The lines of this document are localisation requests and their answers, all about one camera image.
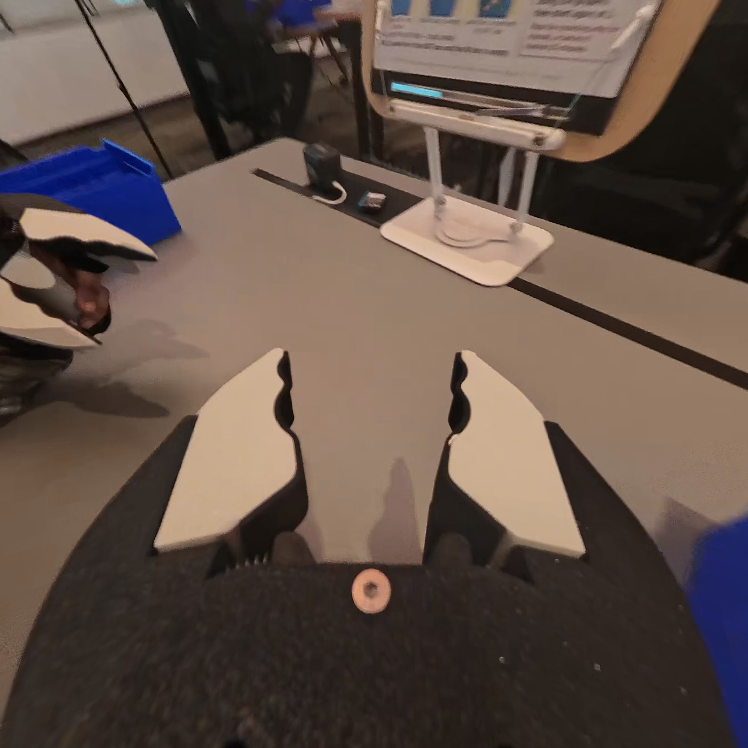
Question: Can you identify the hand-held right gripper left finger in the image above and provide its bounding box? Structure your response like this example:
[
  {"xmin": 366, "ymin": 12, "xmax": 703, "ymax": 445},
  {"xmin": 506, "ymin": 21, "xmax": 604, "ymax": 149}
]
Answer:
[{"xmin": 153, "ymin": 349, "xmax": 309, "ymax": 553}]

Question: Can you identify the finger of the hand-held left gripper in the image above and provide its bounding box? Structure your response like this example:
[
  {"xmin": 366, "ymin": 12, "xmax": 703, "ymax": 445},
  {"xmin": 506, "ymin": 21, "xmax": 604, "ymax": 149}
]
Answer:
[
  {"xmin": 19, "ymin": 208, "xmax": 159, "ymax": 262},
  {"xmin": 0, "ymin": 277, "xmax": 103, "ymax": 349}
]

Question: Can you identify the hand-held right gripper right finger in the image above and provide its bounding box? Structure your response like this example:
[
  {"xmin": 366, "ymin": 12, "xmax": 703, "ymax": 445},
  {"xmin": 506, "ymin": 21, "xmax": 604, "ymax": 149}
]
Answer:
[{"xmin": 425, "ymin": 349, "xmax": 586, "ymax": 569}]

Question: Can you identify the blue plastic bin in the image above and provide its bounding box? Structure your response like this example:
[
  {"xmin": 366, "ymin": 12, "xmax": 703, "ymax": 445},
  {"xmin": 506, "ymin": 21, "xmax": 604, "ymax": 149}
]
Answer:
[
  {"xmin": 688, "ymin": 514, "xmax": 748, "ymax": 748},
  {"xmin": 0, "ymin": 138, "xmax": 182, "ymax": 246}
]

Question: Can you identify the person's left hand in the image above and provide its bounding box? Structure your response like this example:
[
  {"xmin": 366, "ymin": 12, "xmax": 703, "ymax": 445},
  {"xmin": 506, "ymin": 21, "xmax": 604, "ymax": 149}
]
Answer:
[{"xmin": 30, "ymin": 241, "xmax": 112, "ymax": 333}]

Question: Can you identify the thin black stand pole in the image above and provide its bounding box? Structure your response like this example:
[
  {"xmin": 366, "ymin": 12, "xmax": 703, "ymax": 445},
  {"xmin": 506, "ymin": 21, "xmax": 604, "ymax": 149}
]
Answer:
[{"xmin": 73, "ymin": 0, "xmax": 174, "ymax": 179}]

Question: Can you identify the thick black vertical pole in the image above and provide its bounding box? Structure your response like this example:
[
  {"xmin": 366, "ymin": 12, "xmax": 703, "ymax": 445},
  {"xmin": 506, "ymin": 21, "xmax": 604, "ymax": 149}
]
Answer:
[{"xmin": 157, "ymin": 0, "xmax": 231, "ymax": 160}]

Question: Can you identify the black office chair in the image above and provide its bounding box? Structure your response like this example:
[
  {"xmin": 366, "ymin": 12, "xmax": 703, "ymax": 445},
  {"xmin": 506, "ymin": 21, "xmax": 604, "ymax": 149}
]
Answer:
[{"xmin": 526, "ymin": 0, "xmax": 748, "ymax": 275}]

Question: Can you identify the black device with green ring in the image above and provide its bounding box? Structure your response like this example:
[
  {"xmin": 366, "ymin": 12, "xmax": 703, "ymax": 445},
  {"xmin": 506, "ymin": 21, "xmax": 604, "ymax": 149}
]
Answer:
[{"xmin": 303, "ymin": 143, "xmax": 341, "ymax": 188}]

